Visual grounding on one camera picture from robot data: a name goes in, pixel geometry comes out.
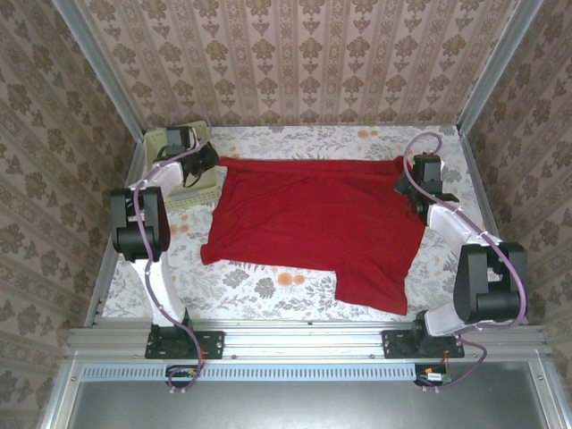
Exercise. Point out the pale green plastic basket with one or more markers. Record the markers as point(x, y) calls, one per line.
point(203, 194)

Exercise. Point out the red t-shirt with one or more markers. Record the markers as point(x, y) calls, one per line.
point(313, 214)

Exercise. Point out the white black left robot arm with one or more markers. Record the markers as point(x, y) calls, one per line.
point(167, 290)

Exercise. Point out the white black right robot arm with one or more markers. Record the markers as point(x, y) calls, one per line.
point(487, 286)

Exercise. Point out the floral patterned table cover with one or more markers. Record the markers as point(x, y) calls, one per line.
point(313, 138)

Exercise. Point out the small circuit board with connector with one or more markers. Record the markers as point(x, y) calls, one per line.
point(183, 373)
point(433, 376)

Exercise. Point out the grey metal sheet panel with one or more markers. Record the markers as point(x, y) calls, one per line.
point(290, 406)

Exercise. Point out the aluminium table side rail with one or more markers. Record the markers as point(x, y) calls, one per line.
point(103, 286)
point(477, 179)

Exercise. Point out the aluminium corner post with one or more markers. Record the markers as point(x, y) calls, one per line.
point(106, 71)
point(493, 71)

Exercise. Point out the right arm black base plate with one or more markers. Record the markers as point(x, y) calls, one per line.
point(393, 344)

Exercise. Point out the long aluminium mounting rail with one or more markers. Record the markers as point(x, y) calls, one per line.
point(304, 342)

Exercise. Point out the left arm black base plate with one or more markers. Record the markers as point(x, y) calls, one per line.
point(214, 344)

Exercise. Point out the aluminium frame bar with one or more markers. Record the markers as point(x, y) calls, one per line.
point(550, 402)
point(62, 397)

